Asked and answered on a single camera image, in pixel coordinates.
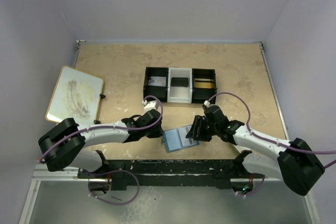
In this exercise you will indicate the yellow framed whiteboard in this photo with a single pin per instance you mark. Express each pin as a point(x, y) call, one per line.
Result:
point(76, 95)

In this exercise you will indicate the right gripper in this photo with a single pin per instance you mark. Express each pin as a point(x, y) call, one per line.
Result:
point(198, 128)

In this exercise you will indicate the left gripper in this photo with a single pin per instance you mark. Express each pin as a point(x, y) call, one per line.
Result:
point(158, 131)

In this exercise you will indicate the black card in tray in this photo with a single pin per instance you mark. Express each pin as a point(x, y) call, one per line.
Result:
point(179, 82)

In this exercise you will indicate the blue leather card holder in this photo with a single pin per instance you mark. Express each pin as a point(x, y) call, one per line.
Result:
point(175, 139)

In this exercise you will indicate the gold card in tray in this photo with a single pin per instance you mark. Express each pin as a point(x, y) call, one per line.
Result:
point(204, 83)

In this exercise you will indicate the black and white sorting tray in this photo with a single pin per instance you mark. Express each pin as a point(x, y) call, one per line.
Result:
point(169, 94)

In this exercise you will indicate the white striped credit card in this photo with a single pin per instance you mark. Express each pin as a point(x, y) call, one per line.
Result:
point(186, 138)

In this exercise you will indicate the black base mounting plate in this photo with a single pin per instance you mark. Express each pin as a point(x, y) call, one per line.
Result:
point(218, 173)

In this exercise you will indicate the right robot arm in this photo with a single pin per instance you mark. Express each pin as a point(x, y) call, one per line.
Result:
point(289, 161)

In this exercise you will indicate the white card in tray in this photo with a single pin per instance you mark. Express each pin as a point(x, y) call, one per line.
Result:
point(157, 81)

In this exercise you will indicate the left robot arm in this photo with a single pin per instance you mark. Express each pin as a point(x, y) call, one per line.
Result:
point(66, 144)

